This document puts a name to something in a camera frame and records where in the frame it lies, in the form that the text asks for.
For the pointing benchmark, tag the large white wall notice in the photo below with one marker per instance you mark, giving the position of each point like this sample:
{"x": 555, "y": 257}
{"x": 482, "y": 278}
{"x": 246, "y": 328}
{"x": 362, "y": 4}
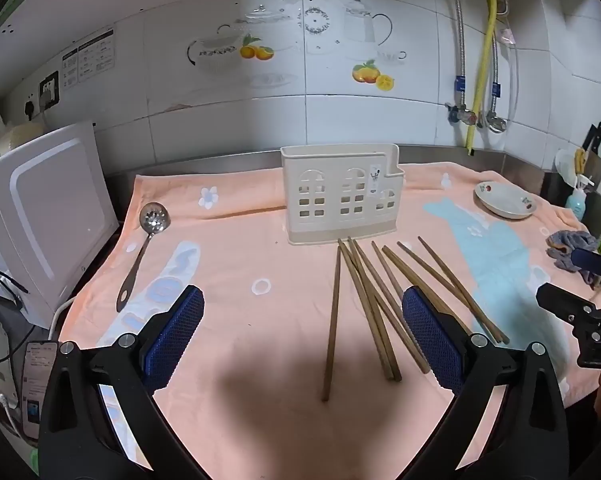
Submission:
{"x": 96, "y": 55}

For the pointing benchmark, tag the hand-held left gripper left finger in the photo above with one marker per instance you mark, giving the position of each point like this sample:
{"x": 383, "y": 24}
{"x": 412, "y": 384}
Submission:
{"x": 173, "y": 340}

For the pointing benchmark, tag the white fruit-print plate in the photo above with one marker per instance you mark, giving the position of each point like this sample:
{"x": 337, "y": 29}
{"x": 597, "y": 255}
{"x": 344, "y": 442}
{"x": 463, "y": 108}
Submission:
{"x": 503, "y": 202}

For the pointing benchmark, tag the white microwave oven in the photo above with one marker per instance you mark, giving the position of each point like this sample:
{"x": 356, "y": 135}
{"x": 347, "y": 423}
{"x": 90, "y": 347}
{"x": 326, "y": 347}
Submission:
{"x": 55, "y": 200}

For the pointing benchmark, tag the smartphone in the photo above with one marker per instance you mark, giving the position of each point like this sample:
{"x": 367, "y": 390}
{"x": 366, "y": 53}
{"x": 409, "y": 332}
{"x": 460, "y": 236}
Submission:
{"x": 38, "y": 385}

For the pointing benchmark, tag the black wall socket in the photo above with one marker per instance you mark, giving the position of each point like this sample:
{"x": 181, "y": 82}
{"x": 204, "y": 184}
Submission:
{"x": 49, "y": 90}

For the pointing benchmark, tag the blue soap bottle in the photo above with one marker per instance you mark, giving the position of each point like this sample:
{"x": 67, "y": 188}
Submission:
{"x": 576, "y": 202}

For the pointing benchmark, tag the yellow gas pipe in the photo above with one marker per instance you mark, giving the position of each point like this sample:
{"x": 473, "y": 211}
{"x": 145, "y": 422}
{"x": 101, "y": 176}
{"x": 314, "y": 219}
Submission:
{"x": 485, "y": 60}

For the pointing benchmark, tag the steel slotted spoon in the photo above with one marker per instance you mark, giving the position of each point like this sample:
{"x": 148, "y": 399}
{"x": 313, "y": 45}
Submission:
{"x": 153, "y": 221}

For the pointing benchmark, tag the cream plastic utensil holder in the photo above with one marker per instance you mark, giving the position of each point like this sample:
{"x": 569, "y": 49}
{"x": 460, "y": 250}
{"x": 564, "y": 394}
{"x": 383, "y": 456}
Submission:
{"x": 338, "y": 162}

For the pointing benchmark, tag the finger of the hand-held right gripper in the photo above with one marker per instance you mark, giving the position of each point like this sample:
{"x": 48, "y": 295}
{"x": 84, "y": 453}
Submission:
{"x": 588, "y": 260}
{"x": 563, "y": 302}

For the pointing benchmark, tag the peach printed towel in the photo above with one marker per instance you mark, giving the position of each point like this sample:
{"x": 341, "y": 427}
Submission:
{"x": 240, "y": 270}

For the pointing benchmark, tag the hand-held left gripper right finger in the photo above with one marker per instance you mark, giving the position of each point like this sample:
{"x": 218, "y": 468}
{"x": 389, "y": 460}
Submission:
{"x": 433, "y": 340}

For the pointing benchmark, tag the metal angle valve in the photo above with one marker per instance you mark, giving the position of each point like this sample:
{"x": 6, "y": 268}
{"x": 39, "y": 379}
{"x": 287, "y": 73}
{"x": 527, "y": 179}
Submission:
{"x": 461, "y": 115}
{"x": 495, "y": 121}

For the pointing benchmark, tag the white bowl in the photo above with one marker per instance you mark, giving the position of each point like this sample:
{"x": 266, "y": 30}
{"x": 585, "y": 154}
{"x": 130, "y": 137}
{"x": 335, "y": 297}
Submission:
{"x": 563, "y": 162}

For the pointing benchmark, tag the yellow sponge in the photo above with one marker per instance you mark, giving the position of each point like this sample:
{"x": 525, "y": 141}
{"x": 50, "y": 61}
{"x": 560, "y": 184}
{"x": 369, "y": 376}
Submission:
{"x": 579, "y": 160}

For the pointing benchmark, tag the white power strip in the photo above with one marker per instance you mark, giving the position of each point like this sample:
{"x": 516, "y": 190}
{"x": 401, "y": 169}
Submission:
{"x": 0, "y": 360}

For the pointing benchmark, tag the small white wall notice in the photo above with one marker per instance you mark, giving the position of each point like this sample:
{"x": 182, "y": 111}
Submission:
{"x": 70, "y": 70}

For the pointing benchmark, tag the grey rag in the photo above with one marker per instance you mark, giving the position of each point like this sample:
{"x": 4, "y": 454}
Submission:
{"x": 568, "y": 242}

